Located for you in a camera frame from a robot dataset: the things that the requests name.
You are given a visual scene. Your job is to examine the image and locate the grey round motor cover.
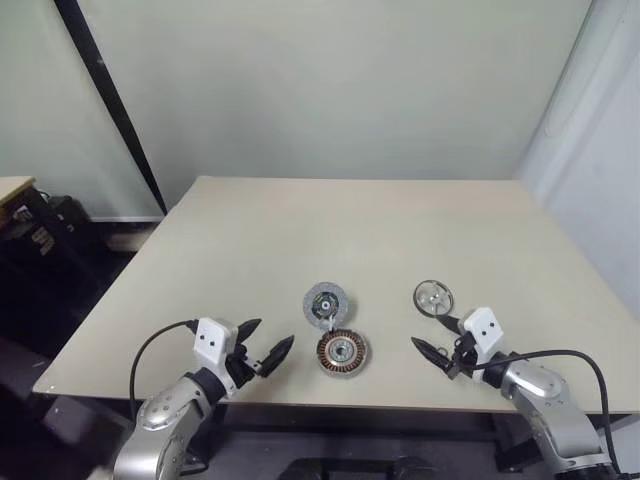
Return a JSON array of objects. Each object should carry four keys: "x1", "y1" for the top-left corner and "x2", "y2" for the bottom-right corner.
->
[{"x1": 302, "y1": 280, "x2": 353, "y2": 329}]

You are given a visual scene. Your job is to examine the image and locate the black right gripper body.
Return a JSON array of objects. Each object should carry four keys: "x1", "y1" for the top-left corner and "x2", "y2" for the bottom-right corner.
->
[{"x1": 446, "y1": 333, "x2": 480, "y2": 385}]

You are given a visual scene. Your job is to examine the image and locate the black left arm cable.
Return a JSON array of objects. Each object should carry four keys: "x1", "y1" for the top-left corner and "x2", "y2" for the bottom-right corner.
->
[{"x1": 129, "y1": 319, "x2": 200, "y2": 417}]

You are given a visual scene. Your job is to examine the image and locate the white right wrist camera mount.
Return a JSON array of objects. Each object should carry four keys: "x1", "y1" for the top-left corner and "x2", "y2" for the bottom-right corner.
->
[{"x1": 463, "y1": 306, "x2": 504, "y2": 367}]

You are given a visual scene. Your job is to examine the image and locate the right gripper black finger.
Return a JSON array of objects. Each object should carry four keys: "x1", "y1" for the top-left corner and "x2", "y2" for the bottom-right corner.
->
[
  {"x1": 439, "y1": 314, "x2": 466, "y2": 338},
  {"x1": 410, "y1": 336, "x2": 452, "y2": 374}
]

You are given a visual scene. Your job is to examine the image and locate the black equipment case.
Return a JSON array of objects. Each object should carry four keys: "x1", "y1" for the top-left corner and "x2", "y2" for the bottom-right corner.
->
[{"x1": 0, "y1": 187, "x2": 92, "y2": 301}]

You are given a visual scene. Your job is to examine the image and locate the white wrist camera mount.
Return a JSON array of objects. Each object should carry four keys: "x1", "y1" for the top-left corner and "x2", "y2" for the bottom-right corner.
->
[
  {"x1": 192, "y1": 316, "x2": 241, "y2": 401},
  {"x1": 463, "y1": 306, "x2": 504, "y2": 367}
]

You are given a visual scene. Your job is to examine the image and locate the wooden side table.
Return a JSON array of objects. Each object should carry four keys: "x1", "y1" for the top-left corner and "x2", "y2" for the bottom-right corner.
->
[{"x1": 0, "y1": 174, "x2": 38, "y2": 207}]

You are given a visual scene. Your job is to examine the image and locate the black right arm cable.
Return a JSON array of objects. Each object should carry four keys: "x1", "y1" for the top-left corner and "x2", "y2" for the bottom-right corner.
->
[{"x1": 469, "y1": 349, "x2": 624, "y2": 479}]

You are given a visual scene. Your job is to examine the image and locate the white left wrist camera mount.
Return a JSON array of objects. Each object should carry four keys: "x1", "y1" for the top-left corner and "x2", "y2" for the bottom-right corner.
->
[{"x1": 192, "y1": 316, "x2": 241, "y2": 401}]

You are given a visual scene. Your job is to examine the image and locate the black table frame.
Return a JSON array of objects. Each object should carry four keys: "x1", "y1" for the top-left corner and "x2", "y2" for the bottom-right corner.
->
[{"x1": 33, "y1": 392, "x2": 640, "y2": 474}]

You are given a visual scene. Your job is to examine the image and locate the black diagonal wall strip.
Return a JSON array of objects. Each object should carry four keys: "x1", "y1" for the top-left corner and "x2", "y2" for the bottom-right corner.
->
[{"x1": 52, "y1": 0, "x2": 168, "y2": 217}]

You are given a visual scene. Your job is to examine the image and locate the copper wound motor stator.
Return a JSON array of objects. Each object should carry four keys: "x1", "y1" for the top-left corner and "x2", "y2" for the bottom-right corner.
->
[{"x1": 315, "y1": 325, "x2": 373, "y2": 381}]

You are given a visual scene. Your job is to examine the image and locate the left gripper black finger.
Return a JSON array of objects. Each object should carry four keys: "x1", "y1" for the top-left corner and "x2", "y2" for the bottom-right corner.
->
[
  {"x1": 238, "y1": 318, "x2": 263, "y2": 346},
  {"x1": 259, "y1": 335, "x2": 296, "y2": 378}
]

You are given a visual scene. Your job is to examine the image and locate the silver spoked wheel part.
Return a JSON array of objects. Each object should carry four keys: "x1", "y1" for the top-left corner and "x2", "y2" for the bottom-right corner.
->
[{"x1": 412, "y1": 278, "x2": 456, "y2": 319}]

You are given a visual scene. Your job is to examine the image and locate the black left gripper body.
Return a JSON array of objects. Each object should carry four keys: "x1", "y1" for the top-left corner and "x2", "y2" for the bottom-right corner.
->
[{"x1": 224, "y1": 341, "x2": 264, "y2": 390}]

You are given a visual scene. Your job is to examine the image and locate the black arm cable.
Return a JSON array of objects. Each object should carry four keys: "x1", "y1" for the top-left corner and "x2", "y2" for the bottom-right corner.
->
[
  {"x1": 469, "y1": 349, "x2": 624, "y2": 479},
  {"x1": 129, "y1": 319, "x2": 200, "y2": 417}
]

